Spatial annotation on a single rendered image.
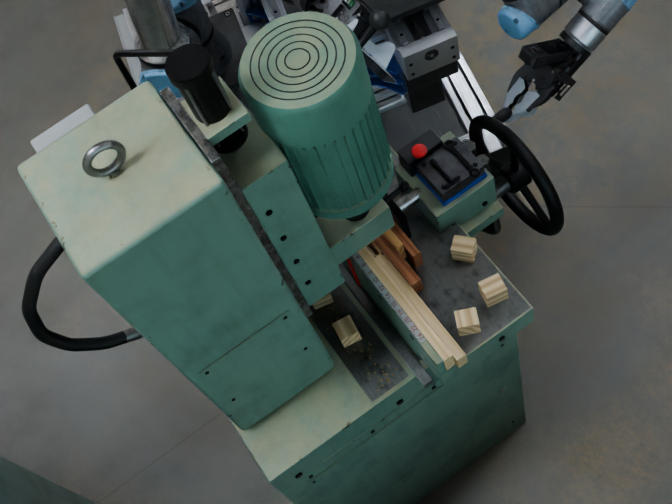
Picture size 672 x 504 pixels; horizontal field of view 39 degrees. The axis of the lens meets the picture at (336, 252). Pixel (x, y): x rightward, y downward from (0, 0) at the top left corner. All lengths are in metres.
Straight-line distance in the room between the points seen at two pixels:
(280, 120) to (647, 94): 1.93
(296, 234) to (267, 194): 0.14
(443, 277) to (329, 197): 0.39
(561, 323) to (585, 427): 0.30
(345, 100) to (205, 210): 0.24
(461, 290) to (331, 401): 0.33
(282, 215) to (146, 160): 0.25
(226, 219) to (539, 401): 1.51
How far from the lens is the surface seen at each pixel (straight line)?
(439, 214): 1.79
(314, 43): 1.35
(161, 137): 1.31
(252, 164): 1.36
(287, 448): 1.85
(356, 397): 1.85
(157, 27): 1.96
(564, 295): 2.75
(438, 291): 1.79
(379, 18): 1.61
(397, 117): 2.83
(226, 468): 2.74
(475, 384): 2.09
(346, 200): 1.49
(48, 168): 1.36
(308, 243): 1.54
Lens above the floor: 2.53
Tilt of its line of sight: 61 degrees down
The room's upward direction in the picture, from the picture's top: 25 degrees counter-clockwise
